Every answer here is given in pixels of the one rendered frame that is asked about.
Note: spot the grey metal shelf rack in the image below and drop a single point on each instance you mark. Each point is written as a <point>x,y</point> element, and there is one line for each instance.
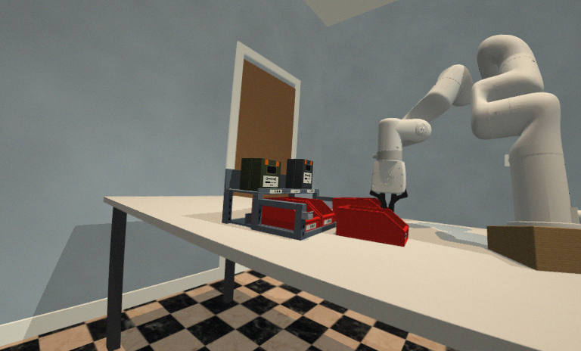
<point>232,183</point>

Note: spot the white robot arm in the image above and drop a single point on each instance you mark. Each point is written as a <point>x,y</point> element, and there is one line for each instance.
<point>538,175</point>

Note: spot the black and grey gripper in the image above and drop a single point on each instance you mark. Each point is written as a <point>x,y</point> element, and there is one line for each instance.
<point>388,176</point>

